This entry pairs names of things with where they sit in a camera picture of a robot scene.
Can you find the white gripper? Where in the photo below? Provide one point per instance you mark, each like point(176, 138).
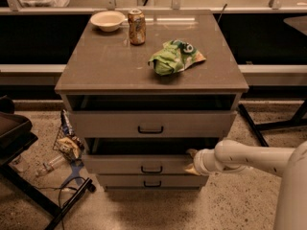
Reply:
point(200, 162)

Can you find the grey drawer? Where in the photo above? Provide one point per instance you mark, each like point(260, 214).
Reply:
point(154, 124)
point(143, 155)
point(115, 181)

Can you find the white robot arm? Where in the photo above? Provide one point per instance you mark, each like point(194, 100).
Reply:
point(290, 164)

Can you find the grey drawer cabinet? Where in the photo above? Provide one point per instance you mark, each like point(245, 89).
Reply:
point(107, 73)

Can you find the green chip bag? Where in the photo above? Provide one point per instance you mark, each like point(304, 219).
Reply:
point(175, 56)

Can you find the clear plastic bottle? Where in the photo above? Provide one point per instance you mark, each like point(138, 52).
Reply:
point(50, 166)

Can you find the orange soda can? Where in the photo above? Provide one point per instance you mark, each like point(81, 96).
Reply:
point(137, 31)

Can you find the white bowl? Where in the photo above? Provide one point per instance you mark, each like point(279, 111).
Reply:
point(107, 21)

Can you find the black chair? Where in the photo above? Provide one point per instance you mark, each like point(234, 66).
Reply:
point(15, 132)

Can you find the black stand leg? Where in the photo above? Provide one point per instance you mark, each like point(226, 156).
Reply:
point(56, 210)

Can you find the black table frame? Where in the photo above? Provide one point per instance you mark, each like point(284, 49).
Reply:
point(298, 120)

